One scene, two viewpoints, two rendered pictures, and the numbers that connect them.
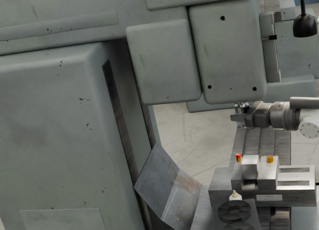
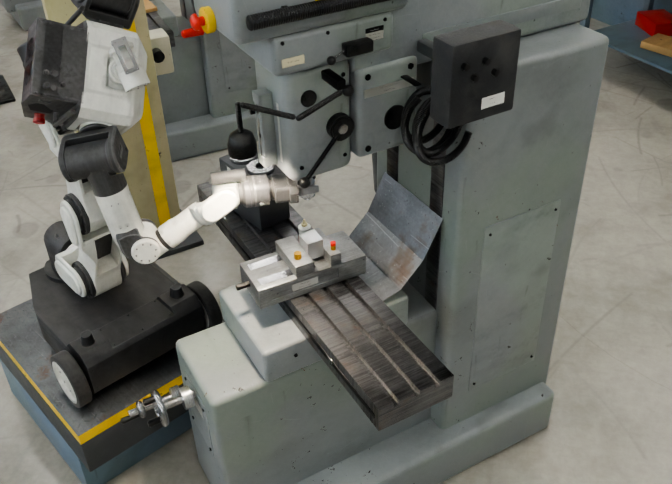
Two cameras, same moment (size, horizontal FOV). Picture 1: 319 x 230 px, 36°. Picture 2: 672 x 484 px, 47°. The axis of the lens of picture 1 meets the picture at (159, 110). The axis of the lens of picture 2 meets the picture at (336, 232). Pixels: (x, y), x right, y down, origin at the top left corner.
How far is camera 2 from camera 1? 3.20 m
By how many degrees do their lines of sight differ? 107
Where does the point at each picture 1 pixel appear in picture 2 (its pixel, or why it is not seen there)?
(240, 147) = (397, 331)
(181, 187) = (398, 252)
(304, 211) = (268, 313)
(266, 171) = (291, 245)
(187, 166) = not seen: outside the picture
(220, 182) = (339, 240)
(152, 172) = (404, 204)
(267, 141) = (369, 352)
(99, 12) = not seen: hidden behind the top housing
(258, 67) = not seen: hidden behind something
